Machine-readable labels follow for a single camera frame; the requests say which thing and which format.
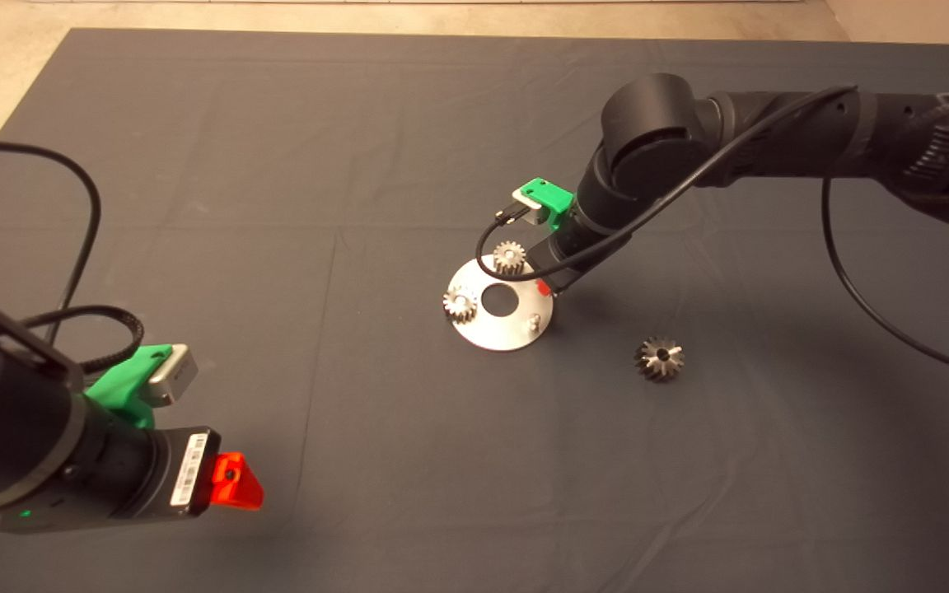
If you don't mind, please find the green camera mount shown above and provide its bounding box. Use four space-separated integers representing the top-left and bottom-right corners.
521 178 576 233
83 342 172 429

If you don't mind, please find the round steel plate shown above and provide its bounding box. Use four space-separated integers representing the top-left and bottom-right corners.
446 254 555 353

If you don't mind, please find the thin black cable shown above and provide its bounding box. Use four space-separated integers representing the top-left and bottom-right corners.
0 138 101 343

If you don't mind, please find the dark grey table cloth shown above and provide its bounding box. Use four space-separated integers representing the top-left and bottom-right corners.
0 27 949 593

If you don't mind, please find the black braided cable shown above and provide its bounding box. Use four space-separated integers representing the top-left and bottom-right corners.
20 305 144 373

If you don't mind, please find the dark bevel gear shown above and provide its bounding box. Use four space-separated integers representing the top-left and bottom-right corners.
634 335 687 383

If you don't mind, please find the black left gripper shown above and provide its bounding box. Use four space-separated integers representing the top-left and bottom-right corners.
116 425 264 521

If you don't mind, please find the small steel spur gear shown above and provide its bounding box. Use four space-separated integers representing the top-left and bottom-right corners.
442 287 478 324
493 240 527 278

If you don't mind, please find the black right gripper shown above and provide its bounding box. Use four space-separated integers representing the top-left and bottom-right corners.
534 235 630 296

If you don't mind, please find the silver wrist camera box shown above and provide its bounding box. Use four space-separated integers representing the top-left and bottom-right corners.
147 343 198 406
512 189 548 225

